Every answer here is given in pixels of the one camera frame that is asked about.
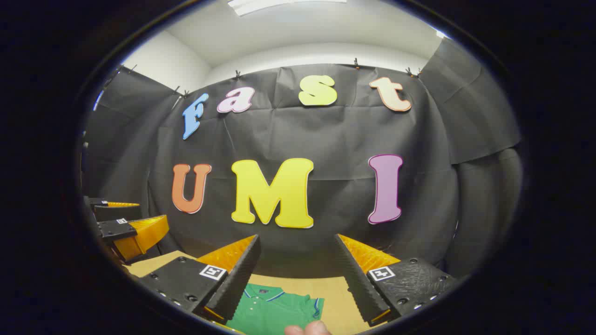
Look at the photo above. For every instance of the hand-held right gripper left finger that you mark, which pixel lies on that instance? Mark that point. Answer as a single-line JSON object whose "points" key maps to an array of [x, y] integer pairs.
{"points": [[237, 279]]}

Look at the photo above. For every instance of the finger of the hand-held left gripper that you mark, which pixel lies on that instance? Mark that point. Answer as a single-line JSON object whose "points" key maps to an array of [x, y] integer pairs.
{"points": [[116, 229], [116, 213]]}

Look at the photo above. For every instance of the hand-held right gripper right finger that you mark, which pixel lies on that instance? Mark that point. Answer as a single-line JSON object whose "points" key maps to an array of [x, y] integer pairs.
{"points": [[358, 284]]}

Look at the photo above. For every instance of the green polo T-shirt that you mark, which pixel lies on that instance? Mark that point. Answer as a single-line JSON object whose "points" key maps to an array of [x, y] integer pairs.
{"points": [[274, 311]]}

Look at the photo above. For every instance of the black backdrop cloth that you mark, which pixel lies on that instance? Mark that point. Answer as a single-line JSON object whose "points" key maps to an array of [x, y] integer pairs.
{"points": [[335, 139]]}

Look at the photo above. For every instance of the ceiling light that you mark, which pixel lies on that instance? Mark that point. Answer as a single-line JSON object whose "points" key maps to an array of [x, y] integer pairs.
{"points": [[279, 4]]}

